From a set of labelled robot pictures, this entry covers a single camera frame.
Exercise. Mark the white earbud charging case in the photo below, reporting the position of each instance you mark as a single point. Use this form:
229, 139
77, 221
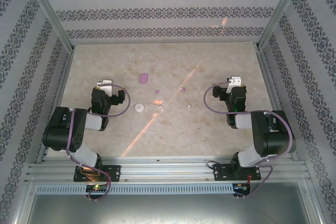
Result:
139, 107

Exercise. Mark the purple earbud charging case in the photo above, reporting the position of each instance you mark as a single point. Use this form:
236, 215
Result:
144, 78

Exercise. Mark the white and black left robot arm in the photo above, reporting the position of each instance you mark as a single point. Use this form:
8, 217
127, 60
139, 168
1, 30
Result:
57, 129

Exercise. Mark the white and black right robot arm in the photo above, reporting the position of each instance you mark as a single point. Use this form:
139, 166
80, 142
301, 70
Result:
275, 140

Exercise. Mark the grey metal panel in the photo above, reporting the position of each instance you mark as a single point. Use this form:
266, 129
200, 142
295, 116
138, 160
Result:
168, 211

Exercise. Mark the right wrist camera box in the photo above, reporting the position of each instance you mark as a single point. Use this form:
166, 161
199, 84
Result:
234, 81

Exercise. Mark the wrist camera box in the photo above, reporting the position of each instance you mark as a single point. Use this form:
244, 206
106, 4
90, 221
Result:
234, 81
105, 83

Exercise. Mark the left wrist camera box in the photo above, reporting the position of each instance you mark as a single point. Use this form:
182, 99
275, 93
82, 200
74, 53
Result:
105, 83

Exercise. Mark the aluminium side rail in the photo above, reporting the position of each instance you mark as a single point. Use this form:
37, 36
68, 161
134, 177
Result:
57, 103
272, 90

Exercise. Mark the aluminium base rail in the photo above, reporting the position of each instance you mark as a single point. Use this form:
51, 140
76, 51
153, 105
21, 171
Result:
168, 169

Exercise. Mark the aluminium frame post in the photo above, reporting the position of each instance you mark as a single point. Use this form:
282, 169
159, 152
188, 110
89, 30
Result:
50, 11
279, 11

